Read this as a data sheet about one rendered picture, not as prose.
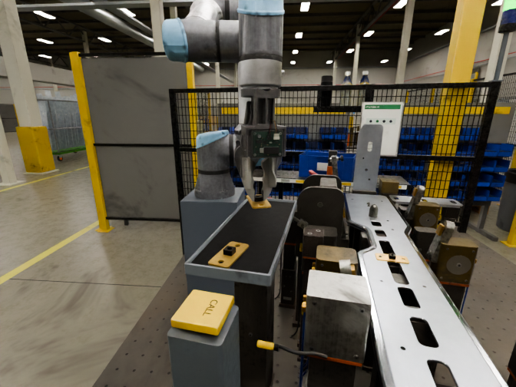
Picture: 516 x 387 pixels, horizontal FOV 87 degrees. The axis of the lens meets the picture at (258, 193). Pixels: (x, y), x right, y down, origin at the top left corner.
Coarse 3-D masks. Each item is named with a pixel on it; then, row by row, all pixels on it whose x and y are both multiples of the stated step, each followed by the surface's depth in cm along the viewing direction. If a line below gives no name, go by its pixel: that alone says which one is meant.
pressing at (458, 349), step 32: (352, 224) 101; (384, 224) 100; (416, 256) 78; (384, 288) 64; (416, 288) 64; (384, 320) 54; (448, 320) 54; (384, 352) 46; (416, 352) 47; (448, 352) 47; (480, 352) 47; (384, 384) 41; (416, 384) 41; (480, 384) 41
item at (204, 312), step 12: (192, 300) 35; (204, 300) 35; (216, 300) 35; (228, 300) 35; (180, 312) 33; (192, 312) 33; (204, 312) 33; (216, 312) 33; (228, 312) 34; (180, 324) 32; (192, 324) 31; (204, 324) 31; (216, 324) 31
